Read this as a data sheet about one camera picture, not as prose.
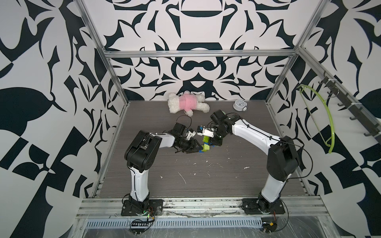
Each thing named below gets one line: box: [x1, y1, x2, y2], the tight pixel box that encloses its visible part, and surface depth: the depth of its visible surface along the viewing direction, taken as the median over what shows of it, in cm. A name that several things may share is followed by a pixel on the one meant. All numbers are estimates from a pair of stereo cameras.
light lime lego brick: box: [201, 143, 210, 152], surface depth 91 cm
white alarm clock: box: [233, 99, 248, 112], surface depth 117 cm
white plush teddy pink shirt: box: [167, 90, 211, 117], surface depth 110 cm
